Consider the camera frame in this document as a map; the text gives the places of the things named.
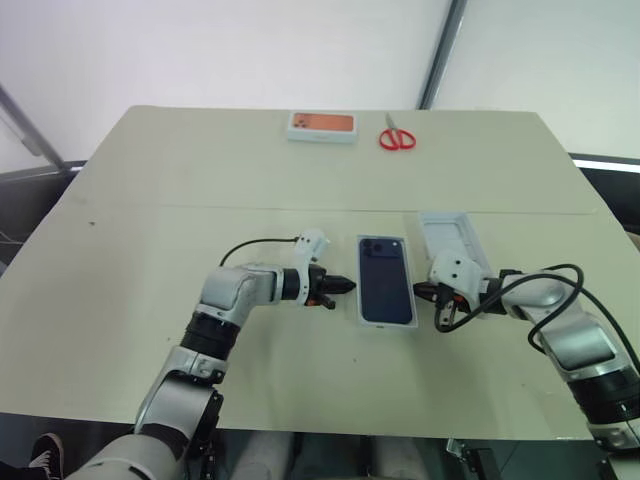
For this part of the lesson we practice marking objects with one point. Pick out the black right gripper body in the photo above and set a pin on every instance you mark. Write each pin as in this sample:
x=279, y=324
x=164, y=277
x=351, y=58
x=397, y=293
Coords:
x=450, y=306

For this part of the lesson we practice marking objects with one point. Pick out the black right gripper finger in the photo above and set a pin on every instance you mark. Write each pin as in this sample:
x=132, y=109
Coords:
x=426, y=287
x=429, y=296

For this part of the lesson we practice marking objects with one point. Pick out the dark metal post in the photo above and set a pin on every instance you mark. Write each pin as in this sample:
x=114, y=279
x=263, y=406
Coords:
x=442, y=50

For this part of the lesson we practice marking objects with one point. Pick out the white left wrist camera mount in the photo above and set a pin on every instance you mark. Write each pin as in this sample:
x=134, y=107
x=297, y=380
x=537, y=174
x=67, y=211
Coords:
x=312, y=242

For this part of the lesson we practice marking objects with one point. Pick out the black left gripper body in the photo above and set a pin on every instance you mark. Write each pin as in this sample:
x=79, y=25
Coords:
x=317, y=285

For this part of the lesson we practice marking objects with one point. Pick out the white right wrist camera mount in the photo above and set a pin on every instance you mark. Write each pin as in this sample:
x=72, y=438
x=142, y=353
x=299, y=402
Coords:
x=457, y=270

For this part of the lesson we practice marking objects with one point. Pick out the dark metal window frame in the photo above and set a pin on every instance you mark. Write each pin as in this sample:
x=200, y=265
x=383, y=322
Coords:
x=30, y=130

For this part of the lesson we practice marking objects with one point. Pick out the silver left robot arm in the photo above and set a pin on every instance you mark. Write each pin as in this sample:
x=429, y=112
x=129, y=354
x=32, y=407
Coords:
x=230, y=290

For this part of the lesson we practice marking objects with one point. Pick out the black white sneaker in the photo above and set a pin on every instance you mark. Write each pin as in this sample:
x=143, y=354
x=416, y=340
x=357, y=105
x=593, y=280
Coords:
x=47, y=450

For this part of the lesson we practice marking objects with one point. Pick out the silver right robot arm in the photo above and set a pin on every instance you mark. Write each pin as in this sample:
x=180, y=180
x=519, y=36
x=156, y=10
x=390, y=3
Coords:
x=570, y=330

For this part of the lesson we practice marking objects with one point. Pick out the dark blue smartphone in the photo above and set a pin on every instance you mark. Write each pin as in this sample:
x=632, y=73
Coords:
x=385, y=280

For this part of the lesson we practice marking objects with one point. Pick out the sealed orange print phone box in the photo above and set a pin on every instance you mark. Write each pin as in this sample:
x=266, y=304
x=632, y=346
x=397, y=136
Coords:
x=322, y=125

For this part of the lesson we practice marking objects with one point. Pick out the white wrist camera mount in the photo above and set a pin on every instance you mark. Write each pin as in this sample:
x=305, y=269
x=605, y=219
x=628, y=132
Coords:
x=457, y=270
x=312, y=242

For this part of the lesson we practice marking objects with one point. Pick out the black metal table clamp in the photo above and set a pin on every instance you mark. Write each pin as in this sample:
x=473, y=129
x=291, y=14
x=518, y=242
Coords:
x=470, y=455

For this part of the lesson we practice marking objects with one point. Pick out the dark side bench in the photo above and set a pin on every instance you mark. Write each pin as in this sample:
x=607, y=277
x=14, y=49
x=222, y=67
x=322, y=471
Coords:
x=615, y=185

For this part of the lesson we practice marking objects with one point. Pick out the white box lid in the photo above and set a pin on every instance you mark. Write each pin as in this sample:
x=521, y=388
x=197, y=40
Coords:
x=450, y=232

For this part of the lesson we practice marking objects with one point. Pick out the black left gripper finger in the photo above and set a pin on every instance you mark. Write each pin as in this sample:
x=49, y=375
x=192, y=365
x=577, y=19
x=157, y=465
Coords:
x=342, y=285
x=329, y=302

